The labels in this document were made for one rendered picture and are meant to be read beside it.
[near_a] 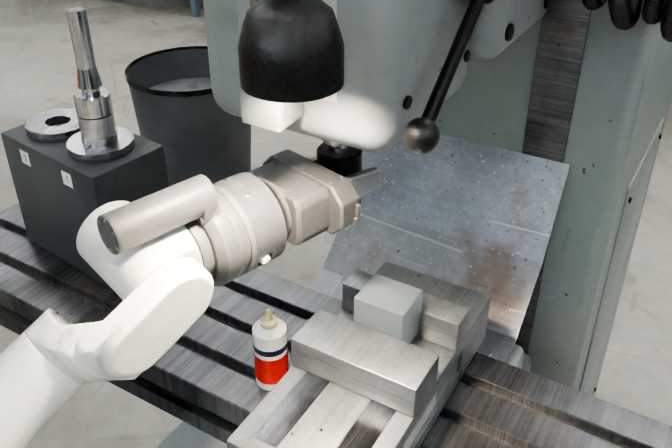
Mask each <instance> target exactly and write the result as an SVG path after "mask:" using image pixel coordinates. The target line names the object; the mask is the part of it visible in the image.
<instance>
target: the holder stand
mask: <svg viewBox="0 0 672 448"><path fill-rule="evenodd" d="M116 130H117V136H118V139H117V140H116V141H115V142H114V143H112V144H110V145H107V146H103V147H89V146H86V145H84V144H83V143H82V138H81V133H80V128H79V123H78V118H77V113H76V109H75V108H73V107H68V108H62V109H54V110H49V111H45V112H42V113H39V114H37V115H35V116H33V117H31V118H30V119H29V120H28V121H27V122H26V123H25V124H23V125H20V126H17V127H15V128H12V129H9V130H7V131H4V132H2V133H1V137H2V141H3V145H4V149H5V152H6V156H7V160H8V164H9V168H10V171H11V175H12V179H13V183H14V186H15V190H16V194H17V198H18V201H19V205H20V209H21V213H22V217H23V220H24V224H25V228H26V232H27V235H28V238H29V239H30V240H31V241H33V242H35V243H36V244H38V245H40V246H41V247H43V248H44V249H46V250H48V251H49V252H51V253H53V254H54V255H56V256H57V257H59V258H61V259H62V260H64V261H66V262H67V263H69V264H70V265H72V266H74V267H75V268H77V269H79V270H80V271H82V272H83V273H85V274H87V275H88V276H90V277H92V278H93V279H95V280H96V281H98V282H100V283H101V284H103V285H105V286H106V287H108V288H109V289H111V290H113V289H112V288H111V287H110V286H109V285H108V284H107V283H106V282H105V281H104V280H103V279H102V278H101V277H100V276H99V275H98V273H97V272H96V271H95V270H94V269H93V268H92V267H91V266H90V265H89V264H88V263H87V262H86V261H85V260H84V259H83V258H82V257H81V255H80V254H79V252H78V250H77V245H76V240H77V235H78V232H79V229H80V227H81V225H82V224H83V222H84V221H85V219H86V218H87V217H88V216H89V215H90V214H91V213H92V212H93V211H95V210H96V209H97V208H99V207H101V206H102V205H104V204H107V203H109V202H113V201H128V202H133V201H135V200H138V199H140V198H143V197H145V196H148V195H150V194H153V193H155V192H158V191H160V190H163V189H165V188H167V187H169V183H168V176H167V168H166V161H165V154H164V147H163V146H162V145H160V144H158V143H156V142H153V141H151V140H149V139H146V138H144V137H141V136H139V135H137V134H134V133H132V132H131V131H130V130H128V129H126V128H122V127H118V126H116ZM113 291H114V290H113Z"/></svg>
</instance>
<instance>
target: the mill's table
mask: <svg viewBox="0 0 672 448"><path fill-rule="evenodd" d="M122 302H123V300H122V299H121V298H120V297H119V296H118V295H117V294H116V293H115V291H113V290H111V289H109V288H108V287H106V286H105V285H103V284H101V283H100V282H98V281H96V280H95V279H93V278H92V277H90V276H88V275H87V274H85V273H83V272H82V271H80V270H79V269H77V268H75V267H74V266H72V265H70V264H69V263H67V262H66V261H64V260H62V259H61V258H59V257H57V256H56V255H54V254H53V253H51V252H49V251H48V250H46V249H44V248H43V247H41V246H40V245H38V244H36V243H35V242H33V241H31V240H30V239H29V238H28V235H27V232H26V228H25V224H24V220H23V217H22V213H21V209H20V205H19V204H18V203H16V204H14V205H13V206H11V207H9V208H7V209H5V210H3V211H1V212H0V325H1V326H3V327H5V328H7V329H9V330H11V331H12V332H14V333H16V334H18V335H21V334H22V333H23V332H24V331H25V330H26V329H27V328H28V327H29V326H30V325H31V324H32V323H33V322H35V321H36V320H37V319H38V318H39V317H40V316H41V315H42V314H43V313H44V312H45V311H46V310H47V309H48V308H50V309H52V310H54V311H58V312H59V314H60V315H62V316H63V317H64V318H65V319H67V320H68V321H69V322H70V321H71V322H72V323H73V324H82V323H90V322H93V323H94V322H98V321H103V320H104V319H105V318H106V317H107V316H108V315H109V314H110V313H111V312H112V311H113V310H114V309H115V308H117V307H118V306H119V305H120V304H121V303H122ZM266 309H270V310H271V312H272V315H274V316H276V317H277V318H279V319H281V320H283V321H284V322H285V324H286V327H287V343H288V345H287V346H288V364H289V369H290V368H291V367H292V366H293V365H292V354H291V339H292V337H293V336H294V335H295V334H296V333H297V332H298V331H299V330H300V329H301V327H302V326H303V325H304V324H305V323H306V322H307V321H308V320H309V319H310V318H311V317H312V316H313V315H314V314H315V312H316V311H317V310H319V309H321V310H324V311H326V312H329V313H331V314H334V315H338V314H339V313H340V312H341V311H342V310H343V308H342V301H341V300H339V299H336V298H333V297H331V296H328V295H326V294H323V293H320V292H318V291H315V290H312V289H310V288H307V287H305V286H302V285H299V284H297V283H294V282H291V281H289V280H286V279H283V278H281V277H278V276H276V275H273V274H270V273H268V272H265V271H262V270H260V269H257V268H255V269H253V270H251V271H250V272H248V273H246V274H244V275H242V276H240V277H238V278H236V279H234V280H233V281H231V282H229V283H227V284H225V285H223V286H220V287H215V286H214V289H213V294H212V298H211V301H210V303H209V305H208V307H207V309H206V311H205V312H204V313H203V315H202V316H201V317H200V318H199V319H198V320H197V321H196V322H195V323H194V324H193V325H192V326H191V327H190V328H189V329H188V330H187V331H186V332H185V333H184V334H183V335H182V336H181V337H180V338H179V339H178V340H177V341H176V343H175V344H174V345H173V346H172V347H171V348H170V349H169V350H168V351H167V352H166V353H165V354H164V355H163V356H162V357H161V358H160V359H159V360H158V361H157V362H156V363H155V364H154V365H152V366H151V367H150V368H148V369H147V370H145V371H143V372H142V373H141V374H140V375H139V376H138V377H137V378H136V379H134V380H111V381H108V382H110V383H112V384H113V385H115V386H117V387H119V388H121V389H123V390H125V391H127V392H129V393H131V394H132V395H134V396H136V397H138V398H140V399H142V400H144V401H146V402H148V403H150V404H152V405H153V406H155V407H157V408H159V409H161V410H163V411H165V412H167V413H169V414H171V415H173V416H174V417H176V418H178V419H180V420H182V421H184V422H186V423H188V424H190V425H192V426H193V427H195V428H197V429H199V430H201V431H203V432H205V433H207V434H209V435H211V436H213V437H214V438H216V439H218V440H220V441H222V442H224V443H226V442H227V440H228V438H229V437H230V436H231V435H232V434H233V432H234V431H235V430H236V429H237V428H238V427H239V426H240V425H241V423H242V422H243V421H244V420H245V419H246V418H247V417H248V416H249V414H250V413H251V412H252V411H253V410H254V409H255V408H256V407H257V405H258V404H259V403H260V402H261V401H262V400H263V399H264V398H265V396H266V395H267V394H268V393H269V392H270V391H267V390H264V389H262V388H260V387H259V386H258V385H257V383H256V376H255V363H254V351H253V350H254V349H253V336H252V327H253V325H254V323H255V322H256V321H258V320H260V319H261V318H262V317H263V316H264V315H265V311H266ZM226 444H227V443H226ZM419 448H672V426H670V425H668V424H665V423H662V422H660V421H657V420H654V419H652V418H649V417H646V416H644V415H641V414H639V413H636V412H633V411H631V410H628V409H625V408H623V407H620V406H618V405H615V404H612V403H610V402H607V401H604V400H602V399H599V398H597V397H594V396H591V395H589V394H586V393H583V392H581V391H578V390H575V389H573V388H570V387H568V386H565V385H562V384H560V383H557V382H554V381H552V380H549V379H547V378H544V377H541V376H539V375H536V374H533V373H531V372H528V371H525V370H523V369H520V368H518V367H515V366H512V365H510V364H507V363H504V362H502V361H499V360H497V359H494V358H491V357H489V356H486V355H483V354H481V353H478V352H476V353H475V355H474V357H473V358H472V360H471V362H470V363H469V365H468V367H467V368H466V370H465V372H464V373H463V375H462V377H461V378H460V380H459V382H458V383H457V385H456V387H455V388H454V390H453V392H452V394H451V395H450V397H449V399H448V400H447V402H446V404H445V405H444V407H443V409H442V410H441V412H440V414H439V415H438V417H437V419H436V420H435V422H434V424H433V425H432V427H431V429H430V430H429V432H428V434H427V435H426V437H425V439H424V440H423V442H422V444H421V445H420V447H419Z"/></svg>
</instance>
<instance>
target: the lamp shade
mask: <svg viewBox="0 0 672 448"><path fill-rule="evenodd" d="M237 47H238V61H239V75H240V86H241V89H242V90H243V91H244V92H245V93H246V94H248V95H250V96H252V97H254V98H257V99H260V100H265V101H270V102H278V103H301V102H310V101H315V100H320V99H323V98H326V97H329V96H331V95H333V94H335V93H337V92H338V91H340V90H341V89H342V87H343V86H344V50H345V44H344V41H343V37H342V34H341V31H340V28H339V25H338V22H337V19H336V16H335V13H334V10H333V8H332V7H330V6H329V5H327V4H326V3H324V2H323V1H322V0H259V1H258V2H257V3H255V4H254V5H253V6H251V7H250V8H249V9H248V10H247V11H246V15H245V19H244V22H243V26H242V30H241V34H240V38H239V42H238V46H237Z"/></svg>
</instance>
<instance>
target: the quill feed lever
mask: <svg viewBox="0 0 672 448"><path fill-rule="evenodd" d="M465 1H470V3H469V5H468V7H467V10H466V12H465V14H464V17H463V19H462V22H461V24H460V26H459V29H458V31H457V33H456V36H455V38H454V41H453V43H452V45H451V48H450V50H449V52H448V55H447V57H446V60H445V62H444V64H443V67H442V69H441V71H440V74H439V76H438V79H437V81H436V83H435V86H434V88H433V90H432V93H431V95H430V98H429V100H428V102H427V105H426V107H425V109H424V112H423V114H422V116H421V117H419V118H415V119H413V120H411V121H410V122H409V123H408V124H407V125H406V126H405V128H404V131H403V141H404V144H405V146H406V147H407V148H408V149H409V150H410V151H411V152H413V153H415V154H427V153H429V152H431V151H433V150H434V149H435V148H436V146H437V145H438V143H439V140H440V131H439V128H438V126H437V125H436V124H435V121H436V119H437V116H438V114H439V112H440V109H441V107H442V104H443V102H444V99H445V97H446V95H447V92H448V90H449V87H450V85H451V83H452V80H453V78H454V75H455V73H456V71H457V68H458V66H459V63H460V61H461V59H462V56H463V54H464V51H465V49H466V47H467V44H468V42H469V39H470V37H471V35H472V32H473V30H474V27H475V25H476V22H477V20H478V18H479V15H480V13H481V10H482V8H483V6H484V3H485V4H489V3H491V2H492V1H493V0H465Z"/></svg>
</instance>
